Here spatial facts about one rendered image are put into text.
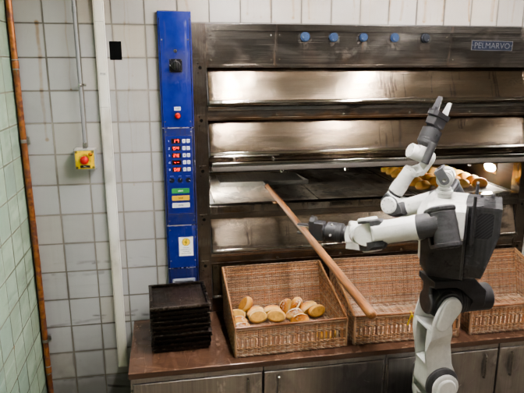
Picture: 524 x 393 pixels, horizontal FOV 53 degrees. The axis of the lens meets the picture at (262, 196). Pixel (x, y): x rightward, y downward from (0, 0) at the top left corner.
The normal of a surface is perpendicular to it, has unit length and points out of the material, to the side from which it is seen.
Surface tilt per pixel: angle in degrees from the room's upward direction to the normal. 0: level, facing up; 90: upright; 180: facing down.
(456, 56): 88
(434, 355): 90
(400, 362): 91
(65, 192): 90
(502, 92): 70
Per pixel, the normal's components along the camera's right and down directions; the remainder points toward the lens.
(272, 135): 0.17, -0.10
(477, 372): 0.18, 0.24
